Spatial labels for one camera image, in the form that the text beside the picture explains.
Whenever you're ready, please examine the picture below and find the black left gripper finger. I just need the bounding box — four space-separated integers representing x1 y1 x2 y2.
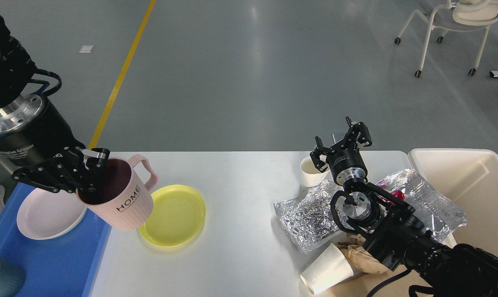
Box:
79 147 111 203
12 151 86 193

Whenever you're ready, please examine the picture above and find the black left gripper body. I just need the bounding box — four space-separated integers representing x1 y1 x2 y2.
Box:
0 94 86 167

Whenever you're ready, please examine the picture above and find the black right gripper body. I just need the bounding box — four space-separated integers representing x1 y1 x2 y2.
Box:
327 142 368 186

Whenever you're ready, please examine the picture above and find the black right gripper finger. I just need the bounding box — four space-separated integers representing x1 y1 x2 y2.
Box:
343 116 373 150
310 137 335 173

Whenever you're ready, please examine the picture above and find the pink HOME mug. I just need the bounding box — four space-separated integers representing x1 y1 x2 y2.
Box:
76 154 159 231

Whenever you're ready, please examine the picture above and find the yellow plastic plate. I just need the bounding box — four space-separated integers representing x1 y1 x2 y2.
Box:
139 184 207 248

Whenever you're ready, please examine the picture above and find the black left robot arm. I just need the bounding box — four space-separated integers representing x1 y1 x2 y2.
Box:
0 15 110 195

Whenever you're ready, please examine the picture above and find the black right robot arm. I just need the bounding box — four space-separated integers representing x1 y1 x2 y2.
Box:
310 117 498 297

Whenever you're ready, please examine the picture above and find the upright white paper cup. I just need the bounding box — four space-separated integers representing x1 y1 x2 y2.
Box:
300 156 330 188

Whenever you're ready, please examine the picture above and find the clear floor plate left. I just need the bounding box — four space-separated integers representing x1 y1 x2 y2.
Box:
332 133 346 144

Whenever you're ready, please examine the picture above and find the pink white plate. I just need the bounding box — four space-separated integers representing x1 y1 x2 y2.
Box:
16 189 87 240

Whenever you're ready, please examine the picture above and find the silver foil bag left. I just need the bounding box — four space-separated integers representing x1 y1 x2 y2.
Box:
273 180 343 254

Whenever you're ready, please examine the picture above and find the silver foil bag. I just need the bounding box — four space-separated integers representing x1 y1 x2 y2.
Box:
273 180 343 254
376 169 467 241

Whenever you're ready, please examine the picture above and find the crushed red soda can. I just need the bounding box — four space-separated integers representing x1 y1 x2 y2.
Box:
378 189 406 205

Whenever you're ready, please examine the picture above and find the blue plastic tray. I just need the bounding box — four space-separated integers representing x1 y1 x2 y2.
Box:
0 184 111 297

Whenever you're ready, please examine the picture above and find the crumpled brown paper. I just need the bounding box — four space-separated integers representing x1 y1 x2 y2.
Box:
336 234 389 274

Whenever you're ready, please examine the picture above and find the white floor marker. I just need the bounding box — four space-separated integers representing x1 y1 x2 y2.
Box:
79 45 95 53

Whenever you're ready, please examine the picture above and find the lying white paper cup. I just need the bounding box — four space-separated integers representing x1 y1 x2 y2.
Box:
300 243 354 295

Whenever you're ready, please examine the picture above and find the silver foil bag right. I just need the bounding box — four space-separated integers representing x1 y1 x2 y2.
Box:
376 169 467 241

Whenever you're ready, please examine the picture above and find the flat brown paper sheet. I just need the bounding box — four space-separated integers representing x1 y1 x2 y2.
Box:
326 263 430 297

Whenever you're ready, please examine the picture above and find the beige plastic bin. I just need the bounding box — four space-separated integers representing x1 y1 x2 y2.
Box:
409 148 498 257

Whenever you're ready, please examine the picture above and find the white office chair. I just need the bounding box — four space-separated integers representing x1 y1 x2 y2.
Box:
394 0 498 78

